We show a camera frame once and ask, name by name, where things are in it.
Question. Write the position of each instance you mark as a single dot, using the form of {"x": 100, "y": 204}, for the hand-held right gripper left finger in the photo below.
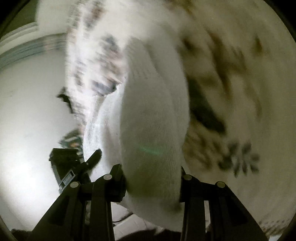
{"x": 115, "y": 184}

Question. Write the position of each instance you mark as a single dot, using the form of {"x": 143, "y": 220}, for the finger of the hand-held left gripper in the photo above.
{"x": 93, "y": 158}

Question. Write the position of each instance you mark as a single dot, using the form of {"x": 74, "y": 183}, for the white knit sweater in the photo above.
{"x": 150, "y": 115}

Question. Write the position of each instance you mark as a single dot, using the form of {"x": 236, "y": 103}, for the floral blanket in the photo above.
{"x": 231, "y": 92}

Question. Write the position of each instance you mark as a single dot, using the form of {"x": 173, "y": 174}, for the grey-green striped curtain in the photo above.
{"x": 25, "y": 48}

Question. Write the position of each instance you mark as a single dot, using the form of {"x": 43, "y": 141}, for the black clothing pile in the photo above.
{"x": 66, "y": 98}

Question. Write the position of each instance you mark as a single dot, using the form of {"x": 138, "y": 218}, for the teal shelf rack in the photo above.
{"x": 71, "y": 139}

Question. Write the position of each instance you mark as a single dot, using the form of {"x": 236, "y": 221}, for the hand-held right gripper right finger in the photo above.
{"x": 192, "y": 187}

